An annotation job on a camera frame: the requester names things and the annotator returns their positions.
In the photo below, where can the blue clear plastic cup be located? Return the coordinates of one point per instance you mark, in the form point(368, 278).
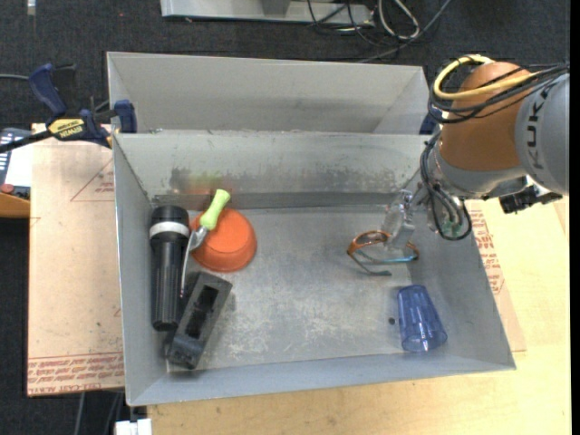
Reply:
point(419, 320)

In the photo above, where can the orange sunglasses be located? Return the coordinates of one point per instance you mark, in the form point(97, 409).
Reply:
point(362, 243)

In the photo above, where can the black cylinder on white bracket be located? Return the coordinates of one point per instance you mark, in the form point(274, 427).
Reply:
point(521, 200)

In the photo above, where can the grey metal bin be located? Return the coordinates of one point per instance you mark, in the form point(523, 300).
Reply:
point(294, 297)

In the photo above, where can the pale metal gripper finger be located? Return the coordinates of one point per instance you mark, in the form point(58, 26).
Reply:
point(402, 236)
point(395, 213)

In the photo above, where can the orange bowl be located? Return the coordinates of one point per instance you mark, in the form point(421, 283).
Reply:
point(229, 247)

